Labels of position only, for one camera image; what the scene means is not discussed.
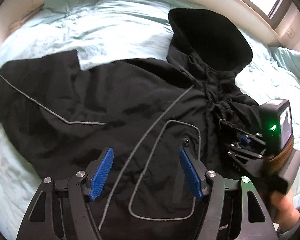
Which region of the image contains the black hooded jacket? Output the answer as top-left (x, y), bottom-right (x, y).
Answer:
top-left (0, 8), bottom-right (260, 239)

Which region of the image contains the person's right hand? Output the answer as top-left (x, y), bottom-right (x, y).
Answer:
top-left (270, 190), bottom-right (300, 232)

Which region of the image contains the light green bed comforter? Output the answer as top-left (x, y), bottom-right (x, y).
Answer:
top-left (0, 0), bottom-right (300, 239)

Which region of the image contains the black camera with screen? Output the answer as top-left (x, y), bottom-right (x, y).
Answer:
top-left (260, 99), bottom-right (293, 157)

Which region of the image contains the light green pillow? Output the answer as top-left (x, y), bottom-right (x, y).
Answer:
top-left (269, 47), bottom-right (300, 80)

